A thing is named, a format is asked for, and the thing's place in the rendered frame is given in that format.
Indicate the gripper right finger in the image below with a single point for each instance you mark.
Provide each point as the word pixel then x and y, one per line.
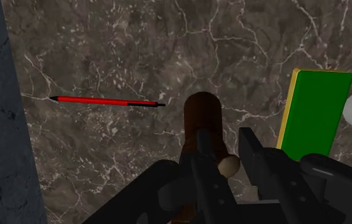
pixel 275 173

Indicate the brown wooden tool, cream end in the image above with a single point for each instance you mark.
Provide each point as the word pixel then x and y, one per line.
pixel 202 113

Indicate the green book with yellow edge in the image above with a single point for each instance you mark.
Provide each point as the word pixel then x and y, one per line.
pixel 315 111

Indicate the red and black pen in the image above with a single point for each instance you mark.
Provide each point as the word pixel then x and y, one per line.
pixel 101 100

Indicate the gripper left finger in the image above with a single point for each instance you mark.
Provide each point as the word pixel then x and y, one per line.
pixel 206 192

